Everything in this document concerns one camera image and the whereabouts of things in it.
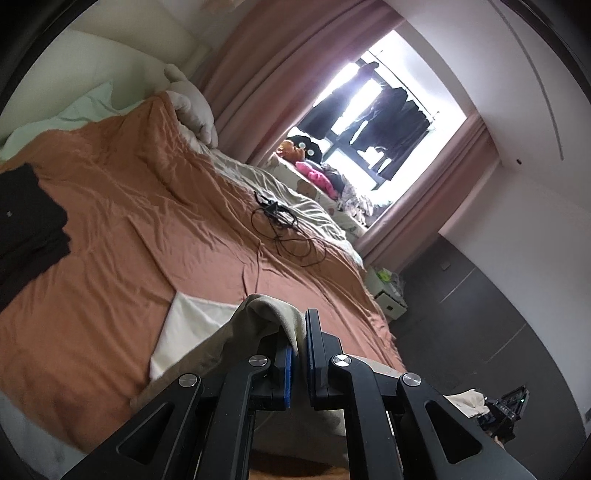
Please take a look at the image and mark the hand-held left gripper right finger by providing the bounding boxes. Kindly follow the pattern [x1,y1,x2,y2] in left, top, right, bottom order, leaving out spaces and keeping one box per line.
[305,309,536,480]

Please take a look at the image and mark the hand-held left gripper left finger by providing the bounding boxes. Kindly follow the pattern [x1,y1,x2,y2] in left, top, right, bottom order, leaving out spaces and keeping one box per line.
[60,305,296,480]

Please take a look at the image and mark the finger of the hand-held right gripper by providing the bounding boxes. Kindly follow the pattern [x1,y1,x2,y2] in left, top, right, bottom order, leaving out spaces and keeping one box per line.
[499,384,530,423]

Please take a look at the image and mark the cream jacket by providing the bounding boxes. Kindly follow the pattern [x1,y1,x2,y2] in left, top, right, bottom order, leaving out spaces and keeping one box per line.
[131,294,490,467]

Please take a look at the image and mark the folded black clothes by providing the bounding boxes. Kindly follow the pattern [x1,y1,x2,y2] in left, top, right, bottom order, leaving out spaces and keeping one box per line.
[0,164,72,312]

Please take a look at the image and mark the white nightstand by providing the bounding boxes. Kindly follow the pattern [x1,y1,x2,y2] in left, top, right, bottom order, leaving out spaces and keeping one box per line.
[365,265,409,321]

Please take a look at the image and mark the spotted window seat cushion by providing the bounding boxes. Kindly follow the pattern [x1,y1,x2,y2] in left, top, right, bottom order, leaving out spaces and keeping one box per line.
[272,154,370,236]

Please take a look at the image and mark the grey quilt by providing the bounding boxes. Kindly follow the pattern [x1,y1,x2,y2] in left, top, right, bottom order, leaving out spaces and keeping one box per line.
[198,143,365,268]

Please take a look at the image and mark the pink plush toy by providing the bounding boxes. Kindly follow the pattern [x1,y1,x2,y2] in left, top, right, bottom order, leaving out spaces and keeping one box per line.
[295,159,340,197]

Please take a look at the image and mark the pink curtain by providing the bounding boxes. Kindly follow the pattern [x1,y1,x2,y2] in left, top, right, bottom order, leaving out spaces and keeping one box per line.
[358,113,502,273]
[198,0,411,164]

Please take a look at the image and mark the orange-brown blanket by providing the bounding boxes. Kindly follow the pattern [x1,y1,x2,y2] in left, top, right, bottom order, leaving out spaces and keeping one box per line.
[0,90,407,457]

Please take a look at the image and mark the black round-eyed plush toy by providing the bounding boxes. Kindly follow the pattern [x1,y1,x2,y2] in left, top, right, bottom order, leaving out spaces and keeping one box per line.
[288,131,333,162]

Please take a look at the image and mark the hanging dark garment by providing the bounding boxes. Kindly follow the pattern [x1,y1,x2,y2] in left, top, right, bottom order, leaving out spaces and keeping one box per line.
[355,85,411,153]
[374,99,437,183]

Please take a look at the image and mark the hanging long dark coat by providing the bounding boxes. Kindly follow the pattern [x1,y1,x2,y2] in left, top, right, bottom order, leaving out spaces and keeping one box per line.
[298,62,384,139]

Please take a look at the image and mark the white plush toy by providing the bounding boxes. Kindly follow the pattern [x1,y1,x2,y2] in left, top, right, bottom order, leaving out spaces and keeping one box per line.
[164,64,219,147]

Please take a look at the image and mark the pale green pillow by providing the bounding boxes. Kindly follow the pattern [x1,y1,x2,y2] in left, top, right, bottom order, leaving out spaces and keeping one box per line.
[0,82,139,160]

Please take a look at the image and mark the cream padded headboard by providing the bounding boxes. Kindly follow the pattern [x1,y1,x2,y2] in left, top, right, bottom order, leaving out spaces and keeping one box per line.
[0,0,197,139]

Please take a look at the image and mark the black cable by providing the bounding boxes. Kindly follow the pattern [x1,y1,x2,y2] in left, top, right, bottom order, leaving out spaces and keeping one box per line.
[252,190,328,267]

